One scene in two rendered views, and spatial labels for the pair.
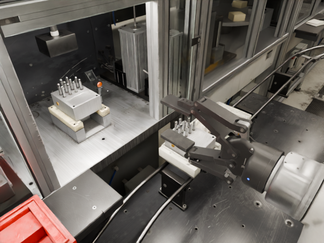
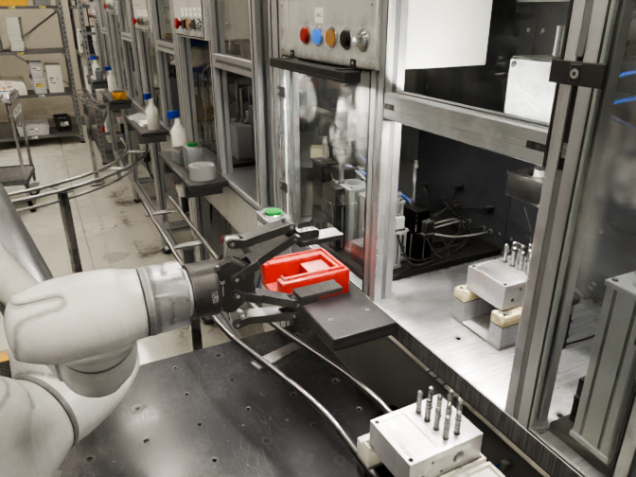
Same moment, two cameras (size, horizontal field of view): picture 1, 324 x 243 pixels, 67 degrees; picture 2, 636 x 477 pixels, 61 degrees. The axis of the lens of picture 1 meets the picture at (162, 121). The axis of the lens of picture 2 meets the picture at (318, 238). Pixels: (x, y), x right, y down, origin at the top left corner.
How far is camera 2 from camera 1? 0.96 m
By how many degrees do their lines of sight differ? 92
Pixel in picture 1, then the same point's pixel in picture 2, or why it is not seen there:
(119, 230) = (356, 429)
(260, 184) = not seen: hidden behind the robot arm
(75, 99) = (497, 269)
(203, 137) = (416, 446)
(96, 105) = (495, 297)
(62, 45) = (523, 189)
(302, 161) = (165, 270)
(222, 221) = not seen: outside the picture
